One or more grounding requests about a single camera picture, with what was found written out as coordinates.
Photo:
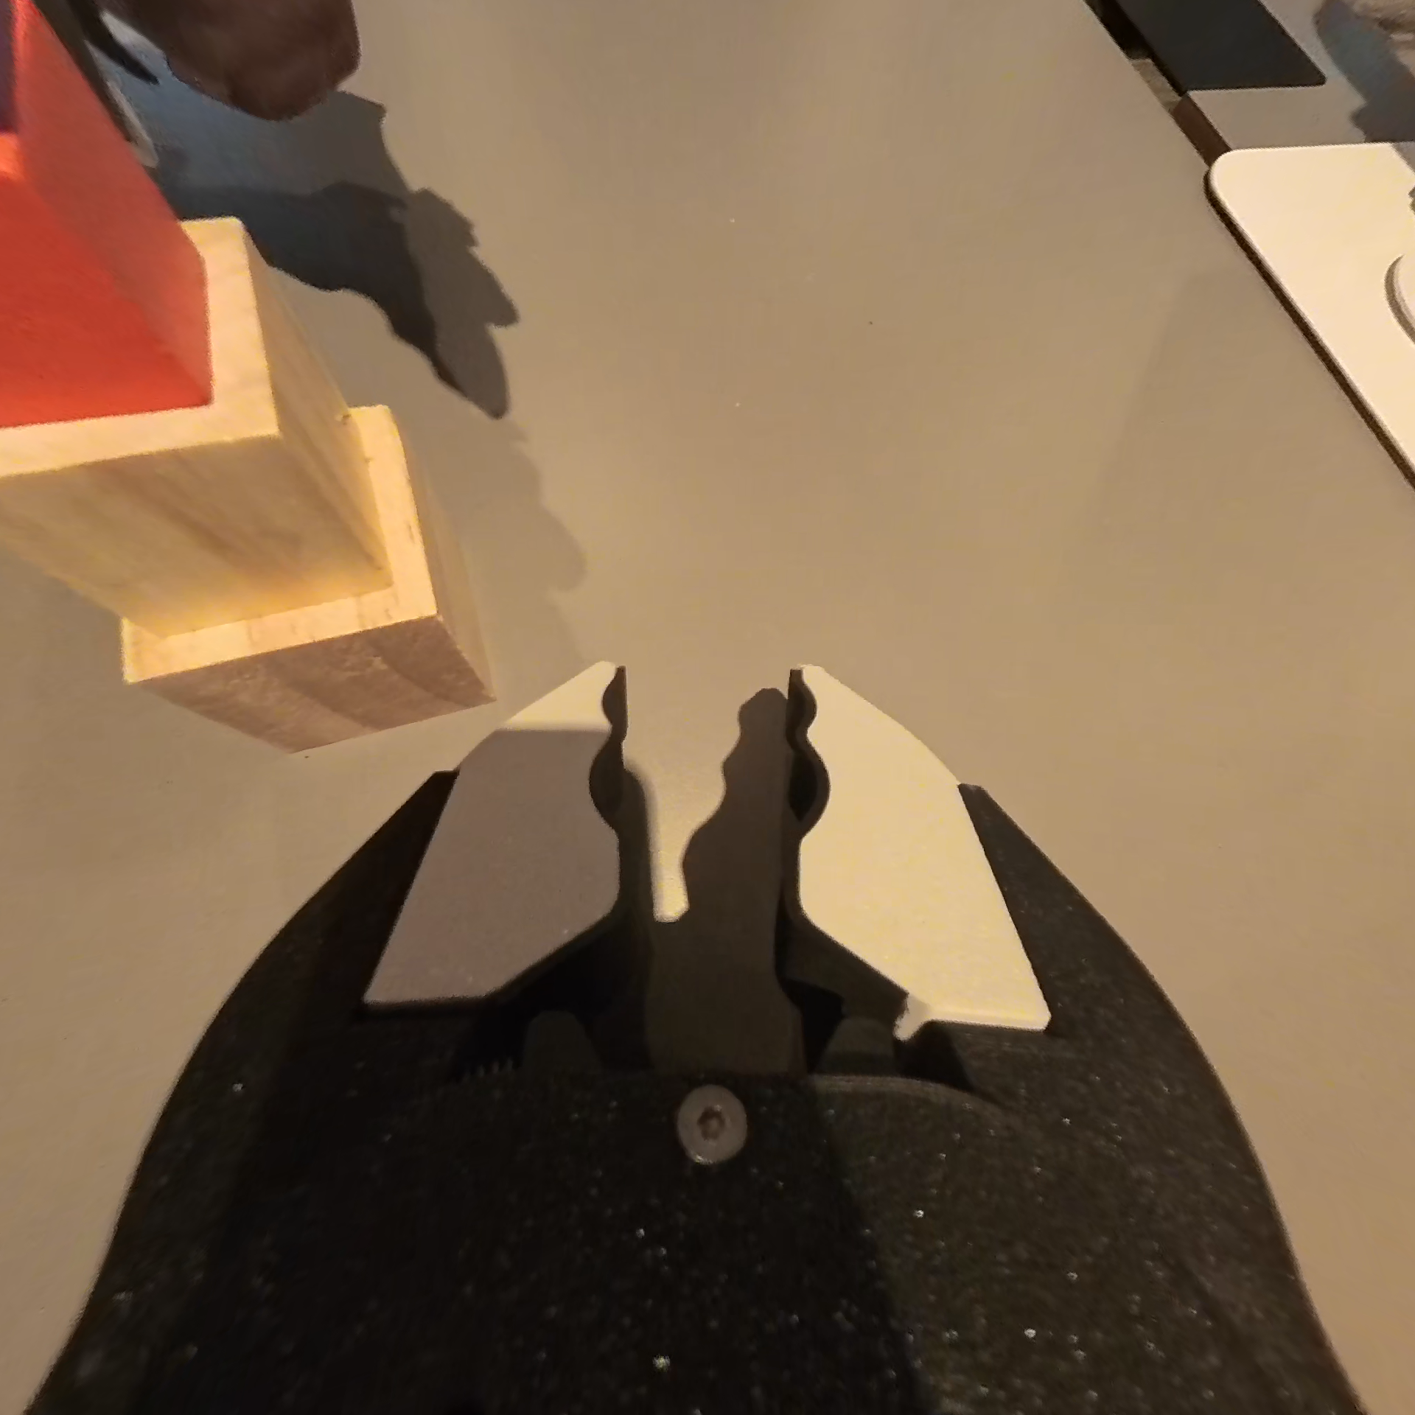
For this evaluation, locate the red wooden cube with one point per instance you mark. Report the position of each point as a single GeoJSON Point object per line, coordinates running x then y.
{"type": "Point", "coordinates": [87, 277]}

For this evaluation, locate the black mat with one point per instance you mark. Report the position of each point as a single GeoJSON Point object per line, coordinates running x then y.
{"type": "Point", "coordinates": [1216, 39]}

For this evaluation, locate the dark brown cloth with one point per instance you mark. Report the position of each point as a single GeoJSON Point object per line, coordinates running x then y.
{"type": "Point", "coordinates": [264, 49]}

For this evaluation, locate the white board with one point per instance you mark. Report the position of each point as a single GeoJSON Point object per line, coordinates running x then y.
{"type": "Point", "coordinates": [1315, 265]}

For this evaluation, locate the plain wooden cube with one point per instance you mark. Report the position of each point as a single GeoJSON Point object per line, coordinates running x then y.
{"type": "Point", "coordinates": [242, 487]}
{"type": "Point", "coordinates": [332, 674]}

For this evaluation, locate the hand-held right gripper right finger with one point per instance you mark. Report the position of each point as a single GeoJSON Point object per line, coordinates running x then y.
{"type": "Point", "coordinates": [906, 885]}

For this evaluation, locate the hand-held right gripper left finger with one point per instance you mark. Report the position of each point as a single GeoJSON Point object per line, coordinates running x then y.
{"type": "Point", "coordinates": [497, 885]}

